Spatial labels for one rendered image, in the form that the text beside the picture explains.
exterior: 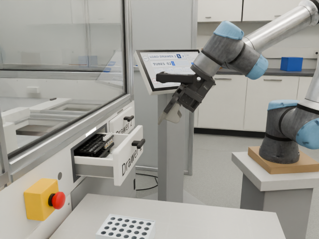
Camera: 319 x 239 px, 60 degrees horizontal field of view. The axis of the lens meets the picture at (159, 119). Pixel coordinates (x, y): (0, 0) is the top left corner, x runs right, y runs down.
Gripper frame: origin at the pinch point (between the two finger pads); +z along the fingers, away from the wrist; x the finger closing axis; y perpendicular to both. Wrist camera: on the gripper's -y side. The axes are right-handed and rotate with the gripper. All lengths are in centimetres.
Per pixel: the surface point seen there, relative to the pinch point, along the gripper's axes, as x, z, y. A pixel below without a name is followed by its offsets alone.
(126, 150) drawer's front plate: -6.8, 12.8, -2.8
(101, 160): -12.6, 17.4, -7.1
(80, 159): -12.6, 21.3, -12.5
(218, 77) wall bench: 291, 2, 32
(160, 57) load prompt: 97, -3, -23
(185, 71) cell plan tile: 102, -4, -4
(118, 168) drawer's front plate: -14.4, 14.9, -1.4
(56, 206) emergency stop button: -34.9, 19.9, -7.6
